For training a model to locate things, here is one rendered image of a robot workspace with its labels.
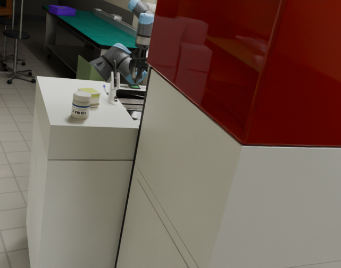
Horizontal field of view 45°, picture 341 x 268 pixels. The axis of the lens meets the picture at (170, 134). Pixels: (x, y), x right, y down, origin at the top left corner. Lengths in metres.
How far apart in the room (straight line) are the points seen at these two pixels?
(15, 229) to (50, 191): 0.96
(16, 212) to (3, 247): 0.34
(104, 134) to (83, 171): 0.18
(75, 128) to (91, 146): 0.10
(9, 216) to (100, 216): 1.04
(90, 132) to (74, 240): 0.51
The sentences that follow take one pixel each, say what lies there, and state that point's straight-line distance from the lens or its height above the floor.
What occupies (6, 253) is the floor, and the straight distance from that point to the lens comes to 2.47.
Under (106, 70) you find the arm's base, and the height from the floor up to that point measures 0.97.
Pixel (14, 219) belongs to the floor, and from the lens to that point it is 2.72.
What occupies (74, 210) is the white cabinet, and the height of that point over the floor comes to 0.58.
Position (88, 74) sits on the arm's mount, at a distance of 2.39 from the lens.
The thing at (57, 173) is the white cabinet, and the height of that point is 0.76.
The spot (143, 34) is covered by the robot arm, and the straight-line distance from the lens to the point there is 2.11.
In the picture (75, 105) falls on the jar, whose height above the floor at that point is 1.02.
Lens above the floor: 1.57
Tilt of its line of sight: 21 degrees down
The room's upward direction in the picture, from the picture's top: 12 degrees clockwise
